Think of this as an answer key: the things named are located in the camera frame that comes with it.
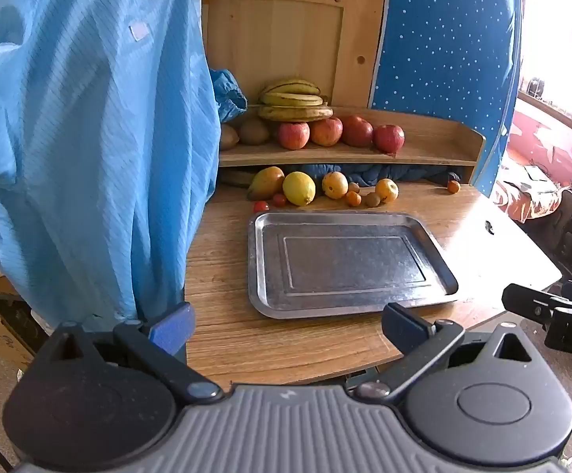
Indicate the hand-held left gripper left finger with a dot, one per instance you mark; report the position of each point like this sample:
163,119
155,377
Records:
172,329

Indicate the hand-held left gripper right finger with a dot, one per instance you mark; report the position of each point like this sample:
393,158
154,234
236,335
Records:
404,326

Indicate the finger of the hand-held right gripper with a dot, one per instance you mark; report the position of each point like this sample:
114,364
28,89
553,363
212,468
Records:
527,301

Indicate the metal tray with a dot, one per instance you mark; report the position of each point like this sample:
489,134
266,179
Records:
350,266

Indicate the yellow apple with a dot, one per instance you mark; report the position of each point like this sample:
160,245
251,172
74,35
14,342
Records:
335,185
387,190

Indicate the small orange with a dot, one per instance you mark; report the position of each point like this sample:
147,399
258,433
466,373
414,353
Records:
453,186
354,199

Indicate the red cherry tomato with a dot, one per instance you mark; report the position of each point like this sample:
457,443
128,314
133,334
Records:
260,207
279,200

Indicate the orange-green mango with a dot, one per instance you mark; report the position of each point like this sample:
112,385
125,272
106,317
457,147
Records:
266,183

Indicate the yellow lemon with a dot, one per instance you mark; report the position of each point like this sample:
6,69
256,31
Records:
299,188

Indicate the pink bedding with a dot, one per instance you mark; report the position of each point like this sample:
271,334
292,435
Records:
532,157

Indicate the dark blue cloth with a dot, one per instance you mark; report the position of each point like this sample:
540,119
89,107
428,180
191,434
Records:
364,173

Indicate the flat brown round pad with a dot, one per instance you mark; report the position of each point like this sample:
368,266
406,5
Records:
236,178

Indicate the brown cardboard box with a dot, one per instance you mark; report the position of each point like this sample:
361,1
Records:
0,320

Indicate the red apple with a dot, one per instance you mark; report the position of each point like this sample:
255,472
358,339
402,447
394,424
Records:
326,131
389,139
357,131
294,135

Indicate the large brown kiwi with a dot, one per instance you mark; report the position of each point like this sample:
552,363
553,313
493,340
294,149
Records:
228,137
254,131

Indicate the light blue striped coat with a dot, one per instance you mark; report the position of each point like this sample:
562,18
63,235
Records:
93,133

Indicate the crumpled blue elastic cloth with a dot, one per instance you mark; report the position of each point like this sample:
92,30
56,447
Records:
227,93

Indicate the yellow banana bunch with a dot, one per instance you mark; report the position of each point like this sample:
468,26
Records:
293,103

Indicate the blue white-dotted board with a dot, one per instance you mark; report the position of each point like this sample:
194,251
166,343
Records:
438,49

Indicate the wooden panel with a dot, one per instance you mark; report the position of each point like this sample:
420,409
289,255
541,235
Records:
290,34

